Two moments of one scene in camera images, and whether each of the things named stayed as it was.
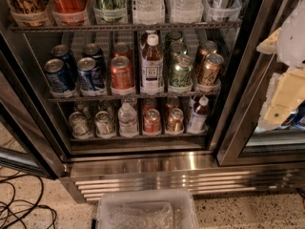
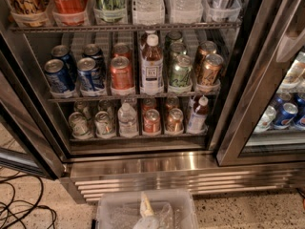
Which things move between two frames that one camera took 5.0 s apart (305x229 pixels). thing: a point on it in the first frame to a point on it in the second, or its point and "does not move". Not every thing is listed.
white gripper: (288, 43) to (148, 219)
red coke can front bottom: (152, 120) does not move
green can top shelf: (110, 2) does not move
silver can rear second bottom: (105, 105) does not move
